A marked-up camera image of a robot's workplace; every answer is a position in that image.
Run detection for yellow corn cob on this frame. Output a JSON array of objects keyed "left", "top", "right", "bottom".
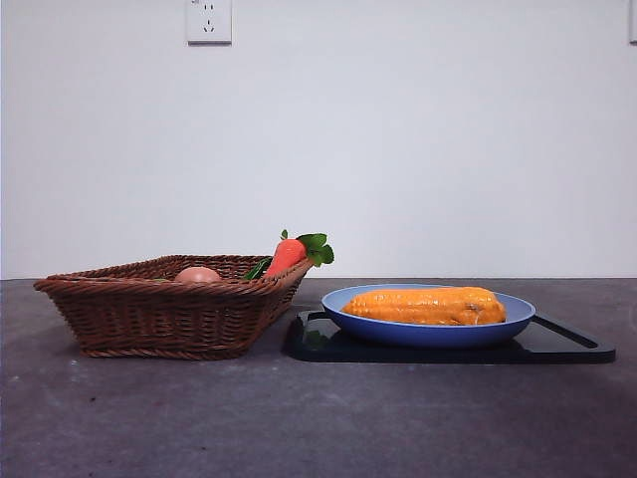
[{"left": 341, "top": 286, "right": 508, "bottom": 328}]

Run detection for blue round plate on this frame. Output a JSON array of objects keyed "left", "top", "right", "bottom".
[{"left": 320, "top": 284, "right": 537, "bottom": 350}]

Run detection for brown wicker basket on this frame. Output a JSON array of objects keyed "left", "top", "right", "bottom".
[{"left": 33, "top": 254, "right": 315, "bottom": 360}]

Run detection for orange toy carrot, green leaves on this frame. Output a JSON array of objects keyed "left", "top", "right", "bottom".
[{"left": 263, "top": 228, "right": 335, "bottom": 278}]

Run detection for dark green leafy vegetable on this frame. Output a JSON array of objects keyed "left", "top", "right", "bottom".
[{"left": 243, "top": 256, "right": 274, "bottom": 280}]

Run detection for pale brown egg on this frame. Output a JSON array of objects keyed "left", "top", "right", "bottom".
[{"left": 173, "top": 265, "right": 222, "bottom": 284}]

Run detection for black rectangular tray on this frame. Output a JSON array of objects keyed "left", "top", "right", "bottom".
[{"left": 283, "top": 308, "right": 617, "bottom": 363}]

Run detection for white wall socket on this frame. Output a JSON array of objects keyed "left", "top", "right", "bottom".
[{"left": 186, "top": 0, "right": 233, "bottom": 47}]

